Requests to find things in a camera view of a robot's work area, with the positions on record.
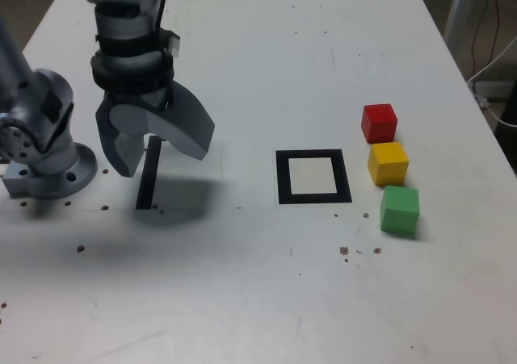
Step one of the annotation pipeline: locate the yellow cube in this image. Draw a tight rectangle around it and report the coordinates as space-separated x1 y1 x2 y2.
367 141 410 187

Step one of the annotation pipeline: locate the red cube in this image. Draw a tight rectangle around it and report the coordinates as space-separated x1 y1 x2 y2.
361 103 399 144

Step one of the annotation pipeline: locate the black gripper-mounted camera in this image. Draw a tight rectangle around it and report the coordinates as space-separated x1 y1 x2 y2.
158 27 181 58

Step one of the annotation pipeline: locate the black tape square outline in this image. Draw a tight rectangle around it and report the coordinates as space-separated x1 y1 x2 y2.
275 149 353 205

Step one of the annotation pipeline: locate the white metal frame leg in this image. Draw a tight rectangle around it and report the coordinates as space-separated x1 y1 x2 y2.
443 0 485 46

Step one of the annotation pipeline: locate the white cable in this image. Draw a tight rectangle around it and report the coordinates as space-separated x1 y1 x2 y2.
467 36 517 128

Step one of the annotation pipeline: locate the green cube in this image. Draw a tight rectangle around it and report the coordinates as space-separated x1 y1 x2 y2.
380 185 421 236

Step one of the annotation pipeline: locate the black tape strip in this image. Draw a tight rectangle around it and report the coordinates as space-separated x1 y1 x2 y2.
135 135 163 211

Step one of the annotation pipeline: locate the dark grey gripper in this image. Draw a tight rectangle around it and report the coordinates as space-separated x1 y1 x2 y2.
95 78 216 178

